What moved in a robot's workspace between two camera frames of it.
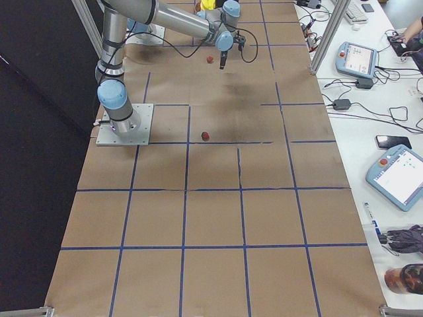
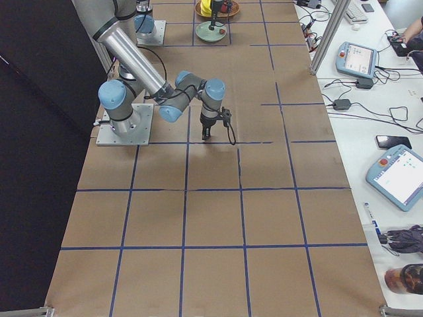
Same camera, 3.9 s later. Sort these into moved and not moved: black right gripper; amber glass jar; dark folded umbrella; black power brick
Moved: black right gripper
Not moved: amber glass jar; dark folded umbrella; black power brick
